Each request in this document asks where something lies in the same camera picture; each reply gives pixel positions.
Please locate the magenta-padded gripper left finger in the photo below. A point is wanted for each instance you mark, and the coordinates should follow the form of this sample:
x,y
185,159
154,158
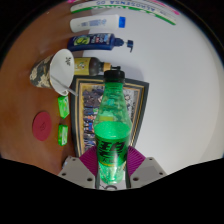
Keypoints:
x,y
76,171

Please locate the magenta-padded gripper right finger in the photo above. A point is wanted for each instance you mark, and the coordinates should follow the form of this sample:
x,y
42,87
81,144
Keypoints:
x,y
148,171

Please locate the green plastic drink bottle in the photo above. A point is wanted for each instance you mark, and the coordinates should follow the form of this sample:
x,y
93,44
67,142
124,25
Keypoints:
x,y
112,140

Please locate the small green pack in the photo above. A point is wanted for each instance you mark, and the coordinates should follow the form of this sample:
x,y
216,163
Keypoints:
x,y
62,135
63,107

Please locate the flat round red coaster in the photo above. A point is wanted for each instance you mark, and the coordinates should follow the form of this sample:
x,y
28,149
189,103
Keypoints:
x,y
41,126

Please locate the framed group picture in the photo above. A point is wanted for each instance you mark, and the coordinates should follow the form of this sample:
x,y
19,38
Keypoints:
x,y
85,113

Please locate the metal spoon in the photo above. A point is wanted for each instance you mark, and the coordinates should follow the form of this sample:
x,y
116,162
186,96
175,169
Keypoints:
x,y
65,87

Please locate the brown pump bottle yellow label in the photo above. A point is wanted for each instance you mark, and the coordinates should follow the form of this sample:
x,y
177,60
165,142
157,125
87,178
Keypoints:
x,y
83,66

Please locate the dark blue pump bottle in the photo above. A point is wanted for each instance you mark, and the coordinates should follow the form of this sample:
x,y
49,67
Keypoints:
x,y
96,41

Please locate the white bottle with blue cap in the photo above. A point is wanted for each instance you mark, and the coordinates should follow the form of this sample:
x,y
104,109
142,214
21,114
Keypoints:
x,y
93,23

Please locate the pink and white tube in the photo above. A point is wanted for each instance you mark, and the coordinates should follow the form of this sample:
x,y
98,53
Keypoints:
x,y
171,10

